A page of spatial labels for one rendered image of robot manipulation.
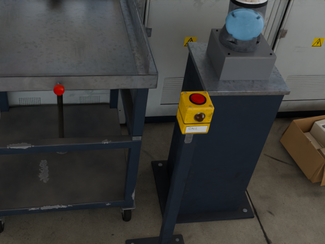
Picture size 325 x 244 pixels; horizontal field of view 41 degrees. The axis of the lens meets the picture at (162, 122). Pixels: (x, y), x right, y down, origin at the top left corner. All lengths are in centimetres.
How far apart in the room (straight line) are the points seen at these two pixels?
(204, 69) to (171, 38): 53
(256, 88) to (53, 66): 71
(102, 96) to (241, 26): 110
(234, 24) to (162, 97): 104
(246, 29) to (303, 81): 125
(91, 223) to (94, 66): 85
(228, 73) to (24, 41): 71
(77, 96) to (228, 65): 98
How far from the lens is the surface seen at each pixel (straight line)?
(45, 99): 228
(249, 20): 136
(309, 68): 253
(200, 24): 212
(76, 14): 166
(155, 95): 231
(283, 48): 237
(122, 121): 242
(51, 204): 185
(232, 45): 156
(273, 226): 216
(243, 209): 213
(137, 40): 153
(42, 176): 195
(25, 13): 167
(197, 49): 172
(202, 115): 120
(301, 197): 233
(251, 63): 157
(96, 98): 229
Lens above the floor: 165
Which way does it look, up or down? 42 degrees down
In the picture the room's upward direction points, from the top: 10 degrees clockwise
